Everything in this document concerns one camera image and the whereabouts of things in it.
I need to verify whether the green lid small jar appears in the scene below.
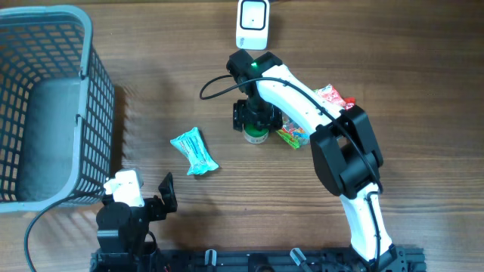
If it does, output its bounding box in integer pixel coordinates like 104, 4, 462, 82
243, 129, 269, 144

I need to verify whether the teal tissue packet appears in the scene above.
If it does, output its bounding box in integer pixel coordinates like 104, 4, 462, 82
170, 127, 219, 175

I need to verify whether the Haribo gummy candy bag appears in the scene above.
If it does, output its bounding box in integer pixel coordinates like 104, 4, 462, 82
277, 113, 309, 150

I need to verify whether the red white snack packet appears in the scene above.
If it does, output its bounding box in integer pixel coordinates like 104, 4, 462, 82
315, 84, 346, 107

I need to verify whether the red Nescafe stick sachet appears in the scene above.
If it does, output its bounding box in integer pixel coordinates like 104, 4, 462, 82
343, 97, 356, 110

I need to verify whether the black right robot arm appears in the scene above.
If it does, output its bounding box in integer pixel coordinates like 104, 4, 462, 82
226, 49, 392, 271

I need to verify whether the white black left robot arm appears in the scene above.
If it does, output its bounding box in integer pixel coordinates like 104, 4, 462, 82
90, 168, 178, 272

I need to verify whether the white barcode scanner box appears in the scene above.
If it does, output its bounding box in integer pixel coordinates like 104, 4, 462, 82
236, 0, 270, 51

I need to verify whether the grey plastic lattice basket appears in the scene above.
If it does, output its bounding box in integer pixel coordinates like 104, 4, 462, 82
1, 5, 115, 213

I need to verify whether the black left camera cable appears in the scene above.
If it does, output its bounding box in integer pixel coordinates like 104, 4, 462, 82
23, 190, 110, 272

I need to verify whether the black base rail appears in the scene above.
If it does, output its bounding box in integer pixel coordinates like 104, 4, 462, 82
89, 247, 427, 272

